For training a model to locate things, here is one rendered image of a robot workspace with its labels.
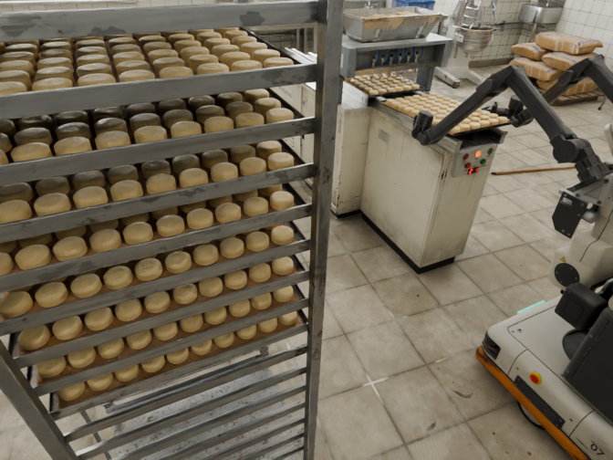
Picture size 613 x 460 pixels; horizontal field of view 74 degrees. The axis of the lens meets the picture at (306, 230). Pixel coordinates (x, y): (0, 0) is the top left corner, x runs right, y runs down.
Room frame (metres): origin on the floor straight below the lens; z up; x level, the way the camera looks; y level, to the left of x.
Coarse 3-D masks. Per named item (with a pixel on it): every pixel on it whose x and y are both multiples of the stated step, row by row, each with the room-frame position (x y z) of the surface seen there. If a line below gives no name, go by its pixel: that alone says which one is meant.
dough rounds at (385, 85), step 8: (384, 72) 2.89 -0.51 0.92; (344, 80) 2.74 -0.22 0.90; (352, 80) 2.67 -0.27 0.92; (360, 80) 2.69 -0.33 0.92; (368, 80) 2.72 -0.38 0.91; (376, 80) 2.69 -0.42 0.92; (384, 80) 2.69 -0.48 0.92; (392, 80) 2.71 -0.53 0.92; (400, 80) 2.71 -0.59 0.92; (360, 88) 2.56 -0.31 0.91; (368, 88) 2.53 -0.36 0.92; (376, 88) 2.53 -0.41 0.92; (384, 88) 2.56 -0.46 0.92; (392, 88) 2.54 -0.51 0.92; (400, 88) 2.55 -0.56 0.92; (408, 88) 2.56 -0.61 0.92; (416, 88) 2.58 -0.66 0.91
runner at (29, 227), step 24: (288, 168) 0.67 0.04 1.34; (312, 168) 0.69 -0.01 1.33; (168, 192) 0.58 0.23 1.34; (192, 192) 0.59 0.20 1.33; (216, 192) 0.61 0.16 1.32; (240, 192) 0.63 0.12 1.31; (48, 216) 0.50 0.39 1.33; (72, 216) 0.51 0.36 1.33; (96, 216) 0.53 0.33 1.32; (120, 216) 0.54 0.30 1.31; (0, 240) 0.47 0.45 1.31
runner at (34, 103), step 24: (240, 72) 0.64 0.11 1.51; (264, 72) 0.65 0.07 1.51; (288, 72) 0.67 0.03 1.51; (312, 72) 0.69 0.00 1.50; (0, 96) 0.50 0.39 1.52; (24, 96) 0.51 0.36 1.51; (48, 96) 0.52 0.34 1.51; (72, 96) 0.54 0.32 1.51; (96, 96) 0.55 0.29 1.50; (120, 96) 0.56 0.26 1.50; (144, 96) 0.57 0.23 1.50; (168, 96) 0.59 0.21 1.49; (192, 96) 0.60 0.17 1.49
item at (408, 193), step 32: (384, 128) 2.31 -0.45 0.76; (384, 160) 2.26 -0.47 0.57; (416, 160) 2.01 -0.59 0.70; (448, 160) 1.83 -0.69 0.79; (384, 192) 2.22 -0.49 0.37; (416, 192) 1.97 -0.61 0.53; (448, 192) 1.86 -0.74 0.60; (480, 192) 1.96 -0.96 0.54; (384, 224) 2.18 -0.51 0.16; (416, 224) 1.92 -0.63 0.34; (448, 224) 1.88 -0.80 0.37; (416, 256) 1.87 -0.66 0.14; (448, 256) 1.92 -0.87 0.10
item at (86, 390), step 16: (272, 320) 0.70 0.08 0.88; (288, 320) 0.71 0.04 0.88; (224, 336) 0.65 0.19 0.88; (240, 336) 0.66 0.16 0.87; (256, 336) 0.67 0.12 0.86; (176, 352) 0.60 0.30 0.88; (192, 352) 0.61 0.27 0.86; (208, 352) 0.61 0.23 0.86; (128, 368) 0.55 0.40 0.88; (144, 368) 0.56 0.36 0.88; (160, 368) 0.56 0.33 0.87; (80, 384) 0.51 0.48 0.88; (96, 384) 0.51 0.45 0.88; (112, 384) 0.52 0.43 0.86; (128, 384) 0.52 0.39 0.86; (64, 400) 0.48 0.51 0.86; (80, 400) 0.48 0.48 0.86
